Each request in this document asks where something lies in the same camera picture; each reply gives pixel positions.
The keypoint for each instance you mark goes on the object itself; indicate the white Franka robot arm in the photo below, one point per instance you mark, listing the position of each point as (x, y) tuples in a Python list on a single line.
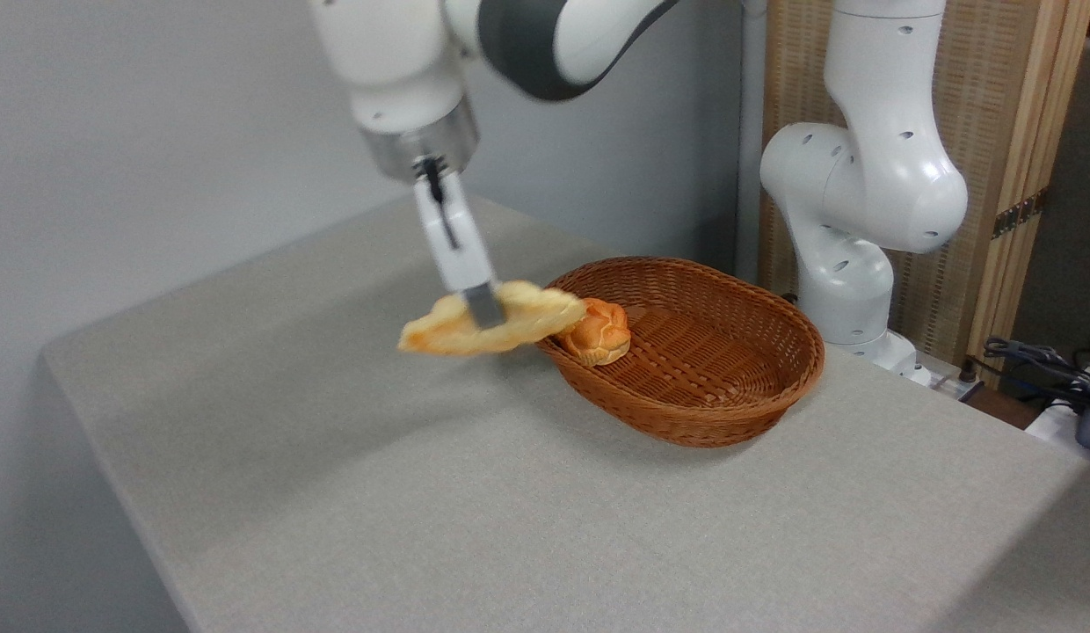
[(870, 176)]

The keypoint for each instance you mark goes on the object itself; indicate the brown oval wicker basket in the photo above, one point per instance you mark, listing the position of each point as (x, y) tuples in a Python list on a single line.
[(712, 387)]

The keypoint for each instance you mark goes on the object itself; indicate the round orange bread roll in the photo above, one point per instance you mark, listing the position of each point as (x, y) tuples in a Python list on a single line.
[(602, 338)]

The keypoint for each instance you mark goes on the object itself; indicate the long braided bread loaf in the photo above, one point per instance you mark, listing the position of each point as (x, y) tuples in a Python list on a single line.
[(527, 316)]

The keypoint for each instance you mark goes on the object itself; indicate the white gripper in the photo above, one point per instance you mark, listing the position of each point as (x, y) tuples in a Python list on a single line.
[(457, 246)]

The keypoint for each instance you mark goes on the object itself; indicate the wooden rattan folding screen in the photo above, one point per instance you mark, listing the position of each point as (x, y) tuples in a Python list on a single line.
[(980, 88)]

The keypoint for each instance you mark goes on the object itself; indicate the grey tablecloth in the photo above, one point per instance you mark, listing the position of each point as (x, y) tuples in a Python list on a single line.
[(598, 536)]

